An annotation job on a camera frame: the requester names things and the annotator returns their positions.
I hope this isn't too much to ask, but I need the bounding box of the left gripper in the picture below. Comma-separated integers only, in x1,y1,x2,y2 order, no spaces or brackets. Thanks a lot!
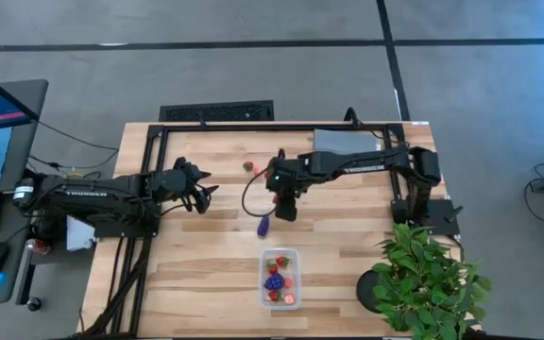
151,157,220,215

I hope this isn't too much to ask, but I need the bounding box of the black plant pot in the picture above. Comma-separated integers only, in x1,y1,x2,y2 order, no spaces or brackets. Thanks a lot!
355,269,389,315

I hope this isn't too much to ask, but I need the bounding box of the purple toy grape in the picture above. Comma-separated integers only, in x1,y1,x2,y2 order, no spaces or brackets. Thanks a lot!
256,214,272,238

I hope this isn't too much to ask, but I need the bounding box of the grey computer desk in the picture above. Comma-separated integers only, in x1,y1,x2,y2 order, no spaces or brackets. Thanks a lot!
0,78,50,308

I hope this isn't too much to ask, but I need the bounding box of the black floor vent grille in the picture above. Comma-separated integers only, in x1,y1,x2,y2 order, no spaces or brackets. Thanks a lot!
159,99,276,123

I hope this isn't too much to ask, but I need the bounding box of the green leafy plant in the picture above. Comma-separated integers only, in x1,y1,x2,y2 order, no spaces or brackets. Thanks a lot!
373,222,494,340

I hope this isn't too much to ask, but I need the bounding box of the purple grape bunch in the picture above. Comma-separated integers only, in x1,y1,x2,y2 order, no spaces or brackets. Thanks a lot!
263,273,286,293

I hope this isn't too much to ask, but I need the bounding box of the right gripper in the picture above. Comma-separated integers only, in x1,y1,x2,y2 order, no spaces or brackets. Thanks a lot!
264,154,312,222

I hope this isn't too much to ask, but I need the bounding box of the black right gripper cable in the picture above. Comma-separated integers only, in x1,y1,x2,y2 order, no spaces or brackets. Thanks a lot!
241,164,278,219

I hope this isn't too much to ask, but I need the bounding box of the clear plastic tupperware container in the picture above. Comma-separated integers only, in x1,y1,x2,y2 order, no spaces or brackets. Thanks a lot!
258,247,302,312

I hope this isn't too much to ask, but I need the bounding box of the small red can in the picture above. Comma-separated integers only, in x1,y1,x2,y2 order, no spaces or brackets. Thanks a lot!
25,237,53,257

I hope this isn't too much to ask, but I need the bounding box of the white box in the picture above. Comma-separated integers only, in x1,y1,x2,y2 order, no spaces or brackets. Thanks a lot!
65,214,99,252

